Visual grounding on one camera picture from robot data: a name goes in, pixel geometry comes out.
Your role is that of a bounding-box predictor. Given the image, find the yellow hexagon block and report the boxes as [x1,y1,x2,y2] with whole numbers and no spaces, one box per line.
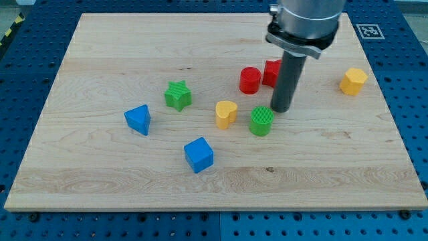
[339,68,368,96]

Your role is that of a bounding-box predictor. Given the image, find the red cylinder block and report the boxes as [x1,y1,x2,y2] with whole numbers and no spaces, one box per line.
[239,66,261,94]

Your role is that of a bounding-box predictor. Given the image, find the green cylinder block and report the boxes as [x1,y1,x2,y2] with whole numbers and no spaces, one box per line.
[249,106,274,137]

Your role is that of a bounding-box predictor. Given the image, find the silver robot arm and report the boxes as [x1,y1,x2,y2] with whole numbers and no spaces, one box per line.
[265,0,346,112]

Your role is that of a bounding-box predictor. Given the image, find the red star block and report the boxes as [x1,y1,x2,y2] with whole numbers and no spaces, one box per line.
[262,60,282,88]

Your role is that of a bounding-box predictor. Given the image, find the green star block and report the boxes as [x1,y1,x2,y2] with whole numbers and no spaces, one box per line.
[164,80,192,112]

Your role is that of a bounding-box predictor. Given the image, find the white fiducial marker tag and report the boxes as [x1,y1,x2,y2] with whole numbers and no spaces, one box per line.
[356,23,385,39]

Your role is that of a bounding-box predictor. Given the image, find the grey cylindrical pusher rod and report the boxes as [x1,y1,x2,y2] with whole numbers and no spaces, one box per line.
[270,51,306,112]

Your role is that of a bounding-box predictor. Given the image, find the blue triangle block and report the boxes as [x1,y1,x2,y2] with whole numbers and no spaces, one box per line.
[124,104,151,136]

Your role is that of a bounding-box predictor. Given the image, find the yellow heart block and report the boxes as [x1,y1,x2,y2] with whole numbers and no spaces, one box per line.
[215,100,238,130]

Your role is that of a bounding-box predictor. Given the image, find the blue cube block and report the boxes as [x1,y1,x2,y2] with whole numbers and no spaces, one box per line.
[184,137,214,173]

